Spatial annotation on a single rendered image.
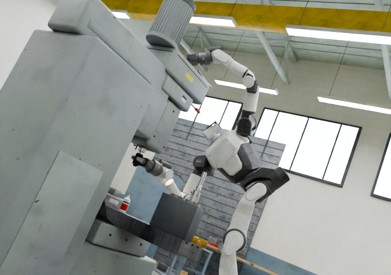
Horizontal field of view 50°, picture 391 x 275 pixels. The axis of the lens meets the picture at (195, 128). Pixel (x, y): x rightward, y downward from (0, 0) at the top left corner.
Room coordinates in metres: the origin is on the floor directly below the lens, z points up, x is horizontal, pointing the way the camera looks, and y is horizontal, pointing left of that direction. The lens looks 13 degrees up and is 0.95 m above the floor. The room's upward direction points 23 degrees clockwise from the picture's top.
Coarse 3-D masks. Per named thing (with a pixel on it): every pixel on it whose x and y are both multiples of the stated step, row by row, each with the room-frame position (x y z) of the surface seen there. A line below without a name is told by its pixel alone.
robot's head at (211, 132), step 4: (208, 128) 2.77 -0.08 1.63; (212, 128) 2.76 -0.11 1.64; (216, 128) 2.75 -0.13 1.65; (204, 132) 2.76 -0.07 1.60; (208, 132) 2.75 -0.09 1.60; (212, 132) 2.76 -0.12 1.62; (216, 132) 2.77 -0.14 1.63; (208, 136) 2.76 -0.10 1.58; (212, 136) 2.77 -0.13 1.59; (216, 136) 2.74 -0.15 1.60
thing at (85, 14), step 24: (72, 0) 1.83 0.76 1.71; (96, 0) 1.79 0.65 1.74; (48, 24) 1.88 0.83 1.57; (72, 24) 1.78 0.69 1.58; (96, 24) 1.84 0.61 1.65; (120, 24) 1.95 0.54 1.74; (120, 48) 2.00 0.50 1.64; (144, 48) 2.13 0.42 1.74; (144, 72) 2.19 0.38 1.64; (168, 96) 2.42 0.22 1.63
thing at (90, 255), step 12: (84, 252) 2.26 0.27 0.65; (96, 252) 2.33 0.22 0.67; (108, 252) 2.41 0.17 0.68; (120, 252) 2.50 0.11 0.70; (84, 264) 2.30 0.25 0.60; (96, 264) 2.37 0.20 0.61; (108, 264) 2.45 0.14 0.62; (120, 264) 2.53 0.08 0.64; (132, 264) 2.62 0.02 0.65; (144, 264) 2.72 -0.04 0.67
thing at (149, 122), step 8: (152, 96) 2.29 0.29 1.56; (160, 96) 2.35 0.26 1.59; (152, 104) 2.32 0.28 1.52; (160, 104) 2.37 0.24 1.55; (152, 112) 2.34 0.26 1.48; (160, 112) 2.39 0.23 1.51; (144, 120) 2.32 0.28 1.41; (152, 120) 2.37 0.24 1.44; (144, 128) 2.34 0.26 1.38; (152, 128) 2.39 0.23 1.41; (144, 136) 2.38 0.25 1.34
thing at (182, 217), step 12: (168, 204) 2.28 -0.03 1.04; (180, 204) 2.25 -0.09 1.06; (192, 204) 2.23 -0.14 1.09; (156, 216) 2.29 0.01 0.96; (168, 216) 2.27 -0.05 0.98; (180, 216) 2.24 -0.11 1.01; (192, 216) 2.22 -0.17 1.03; (168, 228) 2.26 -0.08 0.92; (180, 228) 2.23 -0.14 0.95; (192, 228) 2.25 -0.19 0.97; (192, 240) 2.32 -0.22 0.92
